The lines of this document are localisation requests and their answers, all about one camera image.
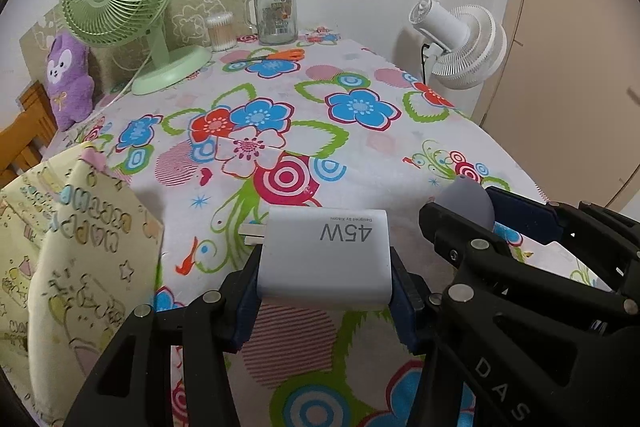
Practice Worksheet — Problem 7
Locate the floral tablecloth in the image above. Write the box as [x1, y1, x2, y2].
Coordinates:
[29, 26, 601, 427]

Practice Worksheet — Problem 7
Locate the glass jar green lid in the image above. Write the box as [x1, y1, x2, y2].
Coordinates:
[244, 0, 298, 46]

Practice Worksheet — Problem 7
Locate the purple plush rabbit toy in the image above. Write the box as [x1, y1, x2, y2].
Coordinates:
[46, 30, 94, 131]

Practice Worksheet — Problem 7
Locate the beige door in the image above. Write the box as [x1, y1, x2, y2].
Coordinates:
[474, 0, 639, 211]

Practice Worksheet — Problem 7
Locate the beige cartoon wall mat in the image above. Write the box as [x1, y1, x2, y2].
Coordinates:
[89, 0, 246, 89]

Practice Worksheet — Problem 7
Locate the white 45W charger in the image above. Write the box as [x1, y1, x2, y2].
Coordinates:
[239, 206, 392, 311]

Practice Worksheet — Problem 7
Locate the white standing fan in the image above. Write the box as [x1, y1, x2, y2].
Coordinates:
[409, 0, 508, 91]

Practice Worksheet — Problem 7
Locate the lavender round object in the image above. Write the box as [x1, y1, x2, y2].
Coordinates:
[435, 176, 495, 231]

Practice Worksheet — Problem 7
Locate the cotton swab container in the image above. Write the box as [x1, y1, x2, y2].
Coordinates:
[205, 12, 236, 52]

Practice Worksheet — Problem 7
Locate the yellow cartoon fabric storage box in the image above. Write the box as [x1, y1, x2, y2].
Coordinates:
[1, 143, 164, 426]

